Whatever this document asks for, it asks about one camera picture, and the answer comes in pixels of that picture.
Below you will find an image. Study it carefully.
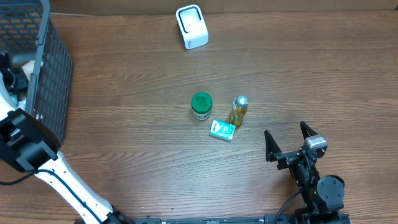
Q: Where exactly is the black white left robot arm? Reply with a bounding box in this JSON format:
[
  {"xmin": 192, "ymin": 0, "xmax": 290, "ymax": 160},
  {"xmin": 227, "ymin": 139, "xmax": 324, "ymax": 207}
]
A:
[{"xmin": 1, "ymin": 83, "xmax": 131, "ymax": 224}]

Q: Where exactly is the teal tissue pack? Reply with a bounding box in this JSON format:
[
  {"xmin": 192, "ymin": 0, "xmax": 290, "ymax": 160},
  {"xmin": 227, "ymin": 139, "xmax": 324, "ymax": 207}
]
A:
[{"xmin": 209, "ymin": 119, "xmax": 236, "ymax": 142}]

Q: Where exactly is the grey plastic basket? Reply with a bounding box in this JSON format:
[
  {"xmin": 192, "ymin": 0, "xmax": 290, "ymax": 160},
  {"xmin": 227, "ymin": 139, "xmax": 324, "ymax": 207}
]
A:
[{"xmin": 1, "ymin": 0, "xmax": 73, "ymax": 142}]

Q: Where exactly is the brown snack pouch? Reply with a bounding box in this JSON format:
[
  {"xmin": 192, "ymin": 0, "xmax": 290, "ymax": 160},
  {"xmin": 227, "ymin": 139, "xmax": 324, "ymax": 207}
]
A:
[{"xmin": 22, "ymin": 60, "xmax": 35, "ymax": 82}]

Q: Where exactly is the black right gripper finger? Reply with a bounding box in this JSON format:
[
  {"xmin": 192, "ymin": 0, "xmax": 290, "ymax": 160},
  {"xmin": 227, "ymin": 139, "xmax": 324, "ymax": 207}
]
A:
[
  {"xmin": 300, "ymin": 121, "xmax": 318, "ymax": 139},
  {"xmin": 264, "ymin": 130, "xmax": 282, "ymax": 162}
]

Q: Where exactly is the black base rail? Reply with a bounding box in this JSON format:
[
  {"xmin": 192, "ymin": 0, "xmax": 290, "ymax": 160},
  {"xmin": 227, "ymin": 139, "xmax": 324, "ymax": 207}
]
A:
[{"xmin": 130, "ymin": 213, "xmax": 352, "ymax": 224}]

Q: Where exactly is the yellow dish soap bottle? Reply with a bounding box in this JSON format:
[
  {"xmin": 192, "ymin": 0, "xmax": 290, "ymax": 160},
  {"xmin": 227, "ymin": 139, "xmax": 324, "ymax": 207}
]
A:
[{"xmin": 229, "ymin": 95, "xmax": 248, "ymax": 127}]

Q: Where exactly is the white barcode scanner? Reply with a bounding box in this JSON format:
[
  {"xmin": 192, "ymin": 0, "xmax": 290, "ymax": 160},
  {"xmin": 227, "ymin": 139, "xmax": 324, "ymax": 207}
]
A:
[{"xmin": 175, "ymin": 4, "xmax": 209, "ymax": 50}]

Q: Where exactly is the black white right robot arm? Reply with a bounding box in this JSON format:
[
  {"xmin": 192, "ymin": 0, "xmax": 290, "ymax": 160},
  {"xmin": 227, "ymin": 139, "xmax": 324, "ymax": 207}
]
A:
[{"xmin": 264, "ymin": 121, "xmax": 351, "ymax": 224}]

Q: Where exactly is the green lid jar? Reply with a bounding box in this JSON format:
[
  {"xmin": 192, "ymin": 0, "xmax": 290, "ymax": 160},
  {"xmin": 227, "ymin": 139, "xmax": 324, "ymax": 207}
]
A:
[{"xmin": 191, "ymin": 92, "xmax": 213, "ymax": 120}]

